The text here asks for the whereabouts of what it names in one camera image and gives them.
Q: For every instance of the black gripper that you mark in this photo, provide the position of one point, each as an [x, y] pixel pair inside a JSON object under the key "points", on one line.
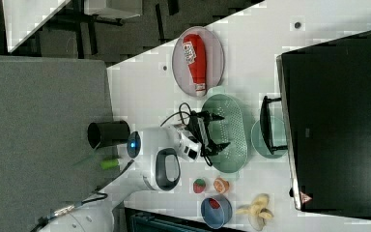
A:
{"points": [[198, 125]]}

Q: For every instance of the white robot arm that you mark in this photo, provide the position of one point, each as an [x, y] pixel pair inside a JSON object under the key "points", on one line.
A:
{"points": [[154, 165]]}

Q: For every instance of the toy orange half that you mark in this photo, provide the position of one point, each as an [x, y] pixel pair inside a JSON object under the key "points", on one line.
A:
{"points": [[221, 185]]}

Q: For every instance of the toy strawberry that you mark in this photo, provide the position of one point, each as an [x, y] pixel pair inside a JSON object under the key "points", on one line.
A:
{"points": [[199, 185]]}

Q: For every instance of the light green mug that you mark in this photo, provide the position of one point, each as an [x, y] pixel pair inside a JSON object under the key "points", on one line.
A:
{"points": [[272, 144]]}

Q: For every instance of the red item in bowl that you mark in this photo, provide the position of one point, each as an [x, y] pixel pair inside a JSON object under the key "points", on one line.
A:
{"points": [[213, 203]]}

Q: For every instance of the grey round plate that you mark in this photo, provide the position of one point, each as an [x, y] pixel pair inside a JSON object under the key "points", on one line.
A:
{"points": [[214, 56]]}

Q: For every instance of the blue bowl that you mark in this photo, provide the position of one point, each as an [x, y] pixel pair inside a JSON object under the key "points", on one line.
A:
{"points": [[216, 218]]}

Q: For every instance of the red ketchup bottle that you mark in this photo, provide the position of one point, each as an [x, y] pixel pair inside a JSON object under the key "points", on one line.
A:
{"points": [[195, 56]]}

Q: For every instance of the lime green object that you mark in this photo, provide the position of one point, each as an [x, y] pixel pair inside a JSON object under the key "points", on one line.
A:
{"points": [[109, 163]]}

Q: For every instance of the black utensil holder cup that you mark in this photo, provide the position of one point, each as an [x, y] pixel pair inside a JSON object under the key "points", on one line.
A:
{"points": [[107, 134]]}

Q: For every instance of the black toaster oven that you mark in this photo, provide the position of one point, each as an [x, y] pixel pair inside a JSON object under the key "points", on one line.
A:
{"points": [[325, 94]]}

